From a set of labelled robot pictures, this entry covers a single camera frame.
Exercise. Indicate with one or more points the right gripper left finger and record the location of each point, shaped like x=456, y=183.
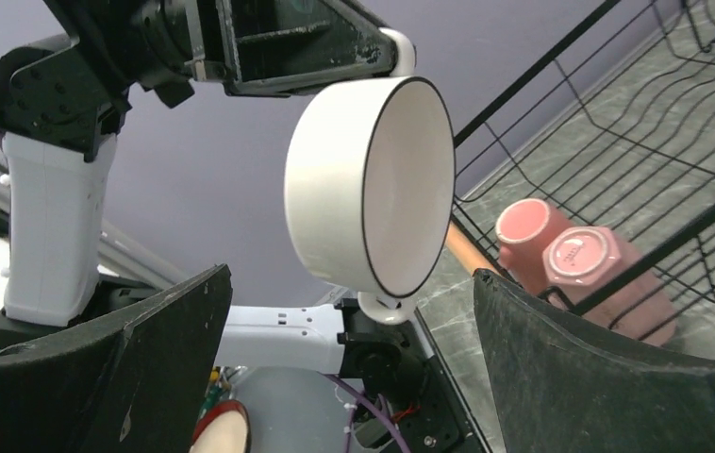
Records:
x=133, y=380

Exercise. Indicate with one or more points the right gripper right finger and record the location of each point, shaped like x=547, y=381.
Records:
x=562, y=384

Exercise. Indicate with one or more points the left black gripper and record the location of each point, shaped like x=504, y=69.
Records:
x=257, y=48

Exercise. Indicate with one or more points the light pink mug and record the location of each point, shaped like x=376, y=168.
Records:
x=582, y=259

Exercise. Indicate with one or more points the white enamel cup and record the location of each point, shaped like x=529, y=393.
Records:
x=369, y=184

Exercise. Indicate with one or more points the salmon pink mug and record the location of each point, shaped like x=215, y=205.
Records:
x=524, y=230

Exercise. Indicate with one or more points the black wire dish rack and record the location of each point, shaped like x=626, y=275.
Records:
x=615, y=127

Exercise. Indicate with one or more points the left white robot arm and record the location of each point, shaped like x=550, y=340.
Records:
x=63, y=102

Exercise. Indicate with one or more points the beige pink plate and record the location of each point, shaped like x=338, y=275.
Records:
x=224, y=428

